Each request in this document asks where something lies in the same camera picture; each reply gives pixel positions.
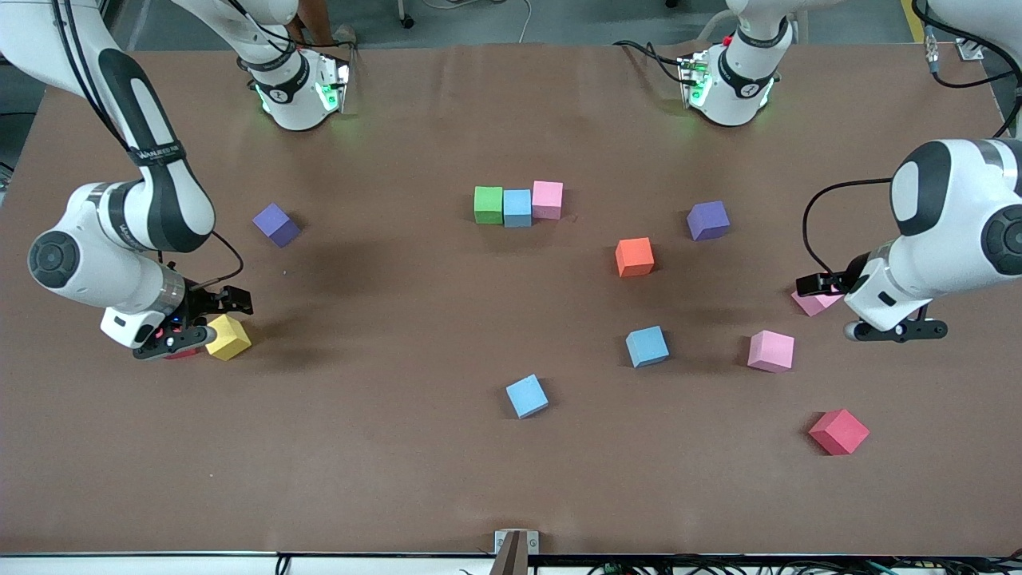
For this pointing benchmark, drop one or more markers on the pink foam cube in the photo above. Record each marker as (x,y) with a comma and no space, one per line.
(814,304)
(547,200)
(771,351)

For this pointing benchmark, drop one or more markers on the small green plastic piece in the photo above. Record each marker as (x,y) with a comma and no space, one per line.
(1015,118)

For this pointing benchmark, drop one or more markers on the purple foam cube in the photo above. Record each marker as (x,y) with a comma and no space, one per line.
(276,225)
(708,220)

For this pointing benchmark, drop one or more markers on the metal table edge bracket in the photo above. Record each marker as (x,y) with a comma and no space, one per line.
(516,545)

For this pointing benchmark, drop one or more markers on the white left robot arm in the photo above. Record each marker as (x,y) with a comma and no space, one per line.
(958,208)

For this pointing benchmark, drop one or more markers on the black chair caster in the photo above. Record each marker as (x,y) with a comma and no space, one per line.
(408,21)

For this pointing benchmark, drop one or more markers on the yellow foam cube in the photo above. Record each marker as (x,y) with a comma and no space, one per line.
(230,339)

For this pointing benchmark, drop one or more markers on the red foam cube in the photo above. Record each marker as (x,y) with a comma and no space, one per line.
(838,432)
(185,354)

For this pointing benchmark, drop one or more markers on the green foam cube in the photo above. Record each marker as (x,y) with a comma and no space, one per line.
(488,204)

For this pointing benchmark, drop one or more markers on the aluminium frame post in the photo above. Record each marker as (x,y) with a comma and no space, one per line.
(970,52)

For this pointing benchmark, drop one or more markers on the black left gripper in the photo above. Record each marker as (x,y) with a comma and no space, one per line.
(849,274)

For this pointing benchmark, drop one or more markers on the orange foam cube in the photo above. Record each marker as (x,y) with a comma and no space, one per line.
(635,257)

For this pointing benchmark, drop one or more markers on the light blue foam cube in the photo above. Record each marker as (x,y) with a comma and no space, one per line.
(647,346)
(527,397)
(516,208)

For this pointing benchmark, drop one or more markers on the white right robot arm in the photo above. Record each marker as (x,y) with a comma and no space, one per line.
(96,279)

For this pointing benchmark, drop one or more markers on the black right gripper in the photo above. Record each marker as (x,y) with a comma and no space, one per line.
(201,306)

